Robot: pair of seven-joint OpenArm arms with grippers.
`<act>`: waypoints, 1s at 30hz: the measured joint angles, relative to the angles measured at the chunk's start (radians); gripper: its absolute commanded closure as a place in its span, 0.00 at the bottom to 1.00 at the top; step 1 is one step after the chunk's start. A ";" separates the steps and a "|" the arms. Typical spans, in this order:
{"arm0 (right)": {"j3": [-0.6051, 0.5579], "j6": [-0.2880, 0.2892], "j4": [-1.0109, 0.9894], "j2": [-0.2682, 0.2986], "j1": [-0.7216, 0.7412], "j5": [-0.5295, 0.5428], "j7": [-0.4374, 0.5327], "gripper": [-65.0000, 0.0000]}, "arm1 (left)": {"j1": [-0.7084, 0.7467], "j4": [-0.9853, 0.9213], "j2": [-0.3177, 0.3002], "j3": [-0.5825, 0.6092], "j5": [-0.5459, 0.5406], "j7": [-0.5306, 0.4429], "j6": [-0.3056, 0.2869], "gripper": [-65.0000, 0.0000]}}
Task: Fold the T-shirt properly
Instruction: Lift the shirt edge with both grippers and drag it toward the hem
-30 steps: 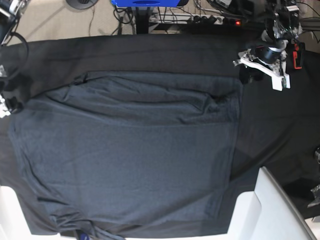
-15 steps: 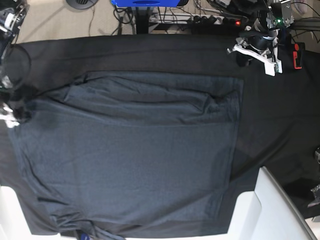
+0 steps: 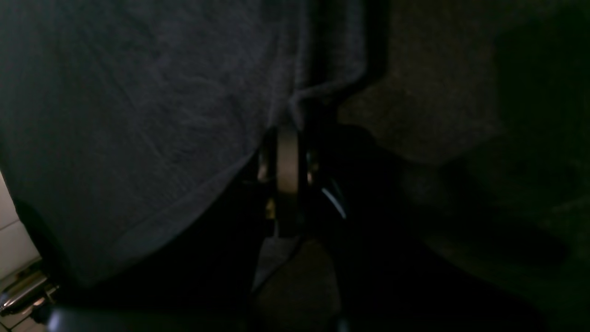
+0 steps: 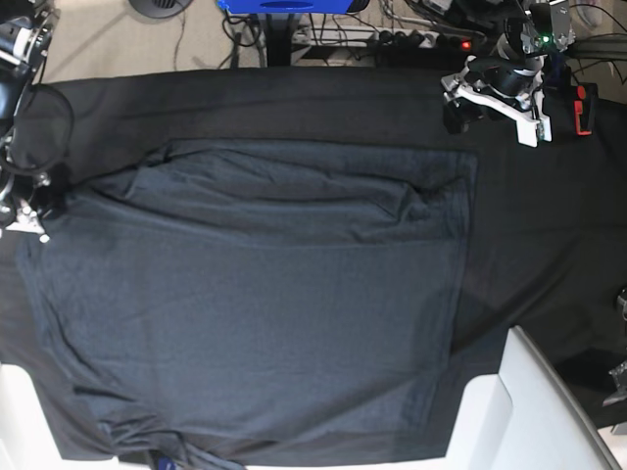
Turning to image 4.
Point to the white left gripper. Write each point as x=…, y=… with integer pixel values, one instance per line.
x=493, y=88

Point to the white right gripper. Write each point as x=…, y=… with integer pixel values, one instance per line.
x=26, y=200

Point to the dark blue-grey T-shirt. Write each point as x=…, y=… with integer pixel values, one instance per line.
x=234, y=302

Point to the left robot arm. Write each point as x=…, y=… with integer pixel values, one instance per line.
x=541, y=29

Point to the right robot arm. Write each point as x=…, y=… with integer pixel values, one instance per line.
x=27, y=29

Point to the red and black clamp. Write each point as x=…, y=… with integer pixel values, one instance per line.
x=586, y=97

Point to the black table cloth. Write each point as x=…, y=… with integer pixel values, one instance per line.
x=547, y=239

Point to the white power strip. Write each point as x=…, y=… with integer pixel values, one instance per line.
x=337, y=35

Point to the black table stand column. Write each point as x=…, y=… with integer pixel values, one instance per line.
x=279, y=30

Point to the round black floor grommet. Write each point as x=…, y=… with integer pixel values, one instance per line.
x=159, y=9

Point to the white foam block left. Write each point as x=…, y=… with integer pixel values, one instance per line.
x=26, y=439

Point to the white foam block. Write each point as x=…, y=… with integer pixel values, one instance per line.
x=26, y=439
x=524, y=417

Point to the blue box on stand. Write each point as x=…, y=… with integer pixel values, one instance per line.
x=241, y=7

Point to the blue clamp at front edge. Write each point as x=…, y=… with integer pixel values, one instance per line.
x=158, y=461

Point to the white foam block right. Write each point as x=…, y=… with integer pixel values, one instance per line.
x=524, y=417

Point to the blue clamp with black handle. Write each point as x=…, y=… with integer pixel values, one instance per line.
x=557, y=74

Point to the black metal bracket right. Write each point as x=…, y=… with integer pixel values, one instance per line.
x=618, y=376

